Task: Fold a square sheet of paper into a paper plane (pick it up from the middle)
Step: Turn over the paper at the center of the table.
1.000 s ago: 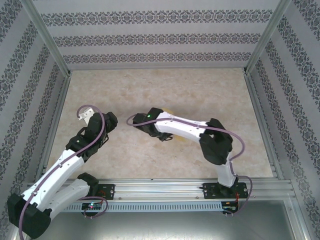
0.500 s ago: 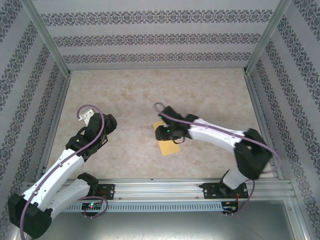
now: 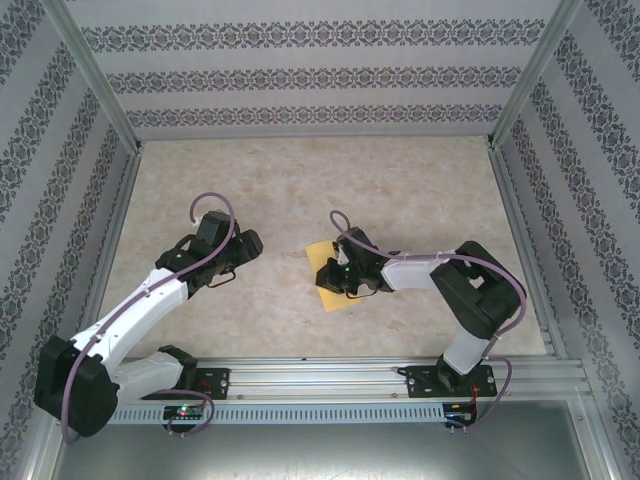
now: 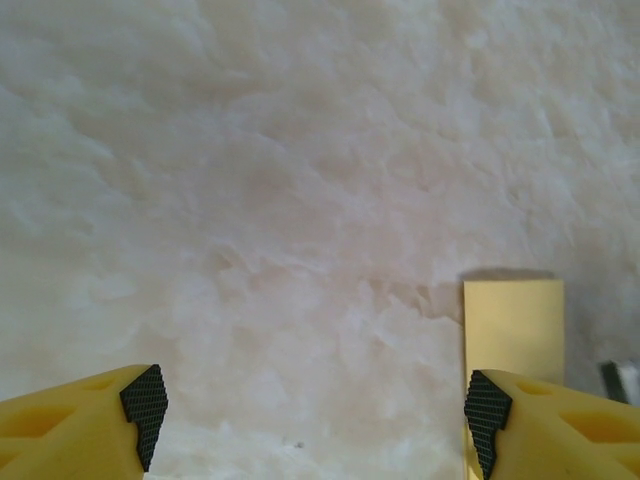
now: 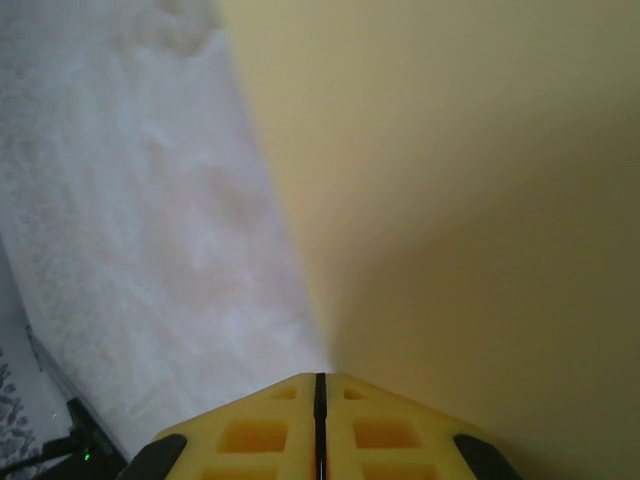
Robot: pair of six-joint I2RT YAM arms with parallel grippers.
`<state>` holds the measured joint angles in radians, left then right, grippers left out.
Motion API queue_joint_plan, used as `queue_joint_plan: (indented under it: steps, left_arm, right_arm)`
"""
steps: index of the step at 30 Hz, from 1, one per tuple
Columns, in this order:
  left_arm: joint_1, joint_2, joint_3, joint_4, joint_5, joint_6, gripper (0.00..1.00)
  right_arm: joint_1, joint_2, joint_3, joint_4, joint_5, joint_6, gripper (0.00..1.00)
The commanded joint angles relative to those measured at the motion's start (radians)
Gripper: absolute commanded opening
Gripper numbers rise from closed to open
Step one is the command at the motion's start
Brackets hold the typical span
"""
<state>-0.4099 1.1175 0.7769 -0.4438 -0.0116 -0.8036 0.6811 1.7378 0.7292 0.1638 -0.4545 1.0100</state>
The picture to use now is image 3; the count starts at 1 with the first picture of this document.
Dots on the yellow square paper sheet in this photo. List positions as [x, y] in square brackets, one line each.
[340, 302]

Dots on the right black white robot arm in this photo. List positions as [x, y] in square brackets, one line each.
[480, 305]

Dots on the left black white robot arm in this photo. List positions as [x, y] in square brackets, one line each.
[75, 390]

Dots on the grey metal sheet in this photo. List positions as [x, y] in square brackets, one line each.
[320, 452]

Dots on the left green circuit board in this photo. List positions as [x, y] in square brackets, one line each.
[185, 412]

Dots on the green circuit board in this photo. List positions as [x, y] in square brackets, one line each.
[185, 412]
[460, 416]

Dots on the right green circuit board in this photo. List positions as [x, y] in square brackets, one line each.
[460, 416]

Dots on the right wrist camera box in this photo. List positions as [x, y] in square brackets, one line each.
[342, 256]

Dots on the aluminium mounting rail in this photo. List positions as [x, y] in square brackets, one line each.
[310, 375]

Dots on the aluminium side rail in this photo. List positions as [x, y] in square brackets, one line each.
[117, 210]
[520, 225]

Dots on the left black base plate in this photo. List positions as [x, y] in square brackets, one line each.
[220, 382]

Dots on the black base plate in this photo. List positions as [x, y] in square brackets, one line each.
[425, 382]
[220, 382]

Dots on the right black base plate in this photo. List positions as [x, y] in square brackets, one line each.
[425, 382]

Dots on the aluminium frame post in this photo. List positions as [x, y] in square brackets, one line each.
[535, 75]
[95, 80]

